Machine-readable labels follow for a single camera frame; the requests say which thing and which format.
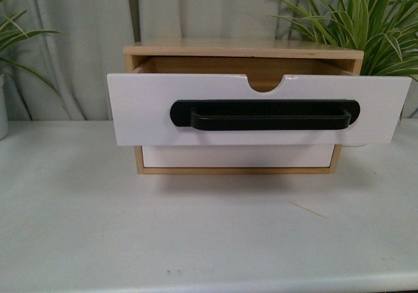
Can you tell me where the white drawer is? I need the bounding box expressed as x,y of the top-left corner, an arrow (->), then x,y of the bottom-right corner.
107,56 -> 411,146
142,144 -> 334,168

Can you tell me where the white plant pot left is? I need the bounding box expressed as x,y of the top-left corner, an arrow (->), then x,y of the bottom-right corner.
0,75 -> 8,140

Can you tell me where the green plant right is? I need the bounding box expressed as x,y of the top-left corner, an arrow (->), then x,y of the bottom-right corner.
271,0 -> 417,82

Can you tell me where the green plant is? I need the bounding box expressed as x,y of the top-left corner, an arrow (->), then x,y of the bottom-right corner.
1,10 -> 62,100
271,0 -> 417,82

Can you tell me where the green plant left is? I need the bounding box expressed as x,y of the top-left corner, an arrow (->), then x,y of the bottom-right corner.
1,10 -> 62,100

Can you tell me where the black drawer handle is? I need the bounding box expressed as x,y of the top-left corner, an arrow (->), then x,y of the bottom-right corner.
170,99 -> 361,131

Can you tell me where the wooden drawer cabinet frame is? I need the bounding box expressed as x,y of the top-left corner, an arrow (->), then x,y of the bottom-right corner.
123,38 -> 364,174

